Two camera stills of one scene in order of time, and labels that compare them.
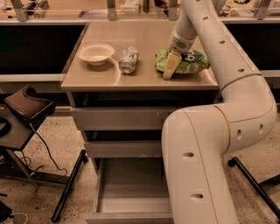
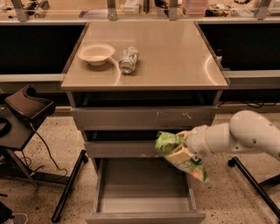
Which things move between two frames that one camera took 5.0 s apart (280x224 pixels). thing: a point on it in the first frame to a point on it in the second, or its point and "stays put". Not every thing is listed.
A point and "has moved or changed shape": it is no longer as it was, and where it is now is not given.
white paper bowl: (95, 54) stays put
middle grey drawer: (124, 148) stays put
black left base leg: (68, 186) stays put
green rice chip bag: (190, 62) has moved or changed shape
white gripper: (181, 44) to (196, 141)
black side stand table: (14, 133) stays put
